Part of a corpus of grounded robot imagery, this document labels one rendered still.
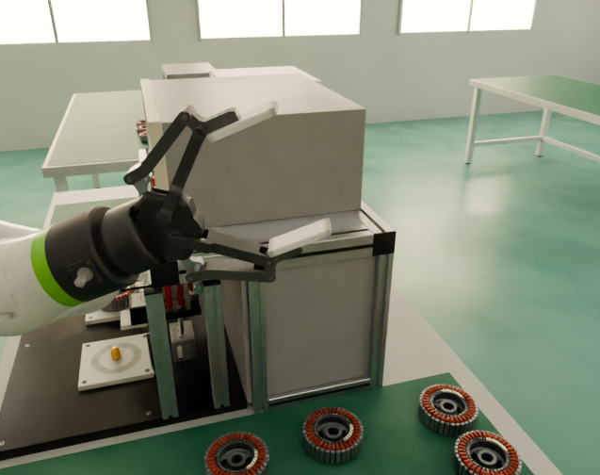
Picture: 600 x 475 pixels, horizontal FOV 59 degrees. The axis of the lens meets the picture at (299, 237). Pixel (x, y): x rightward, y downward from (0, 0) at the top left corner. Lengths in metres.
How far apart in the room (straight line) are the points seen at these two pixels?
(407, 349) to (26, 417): 0.82
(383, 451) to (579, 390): 1.60
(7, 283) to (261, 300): 0.47
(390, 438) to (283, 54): 5.21
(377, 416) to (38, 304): 0.72
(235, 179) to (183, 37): 4.84
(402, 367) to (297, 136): 0.58
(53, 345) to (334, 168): 0.77
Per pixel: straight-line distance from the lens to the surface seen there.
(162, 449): 1.09
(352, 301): 1.04
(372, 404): 1.15
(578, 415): 2.45
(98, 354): 1.29
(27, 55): 5.84
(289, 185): 1.00
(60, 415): 1.18
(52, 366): 1.31
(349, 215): 1.05
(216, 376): 1.06
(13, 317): 0.64
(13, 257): 0.62
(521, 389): 2.47
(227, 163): 0.96
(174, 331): 1.24
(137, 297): 1.19
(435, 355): 1.30
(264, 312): 0.98
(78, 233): 0.58
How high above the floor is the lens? 1.53
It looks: 26 degrees down
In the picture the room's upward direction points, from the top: straight up
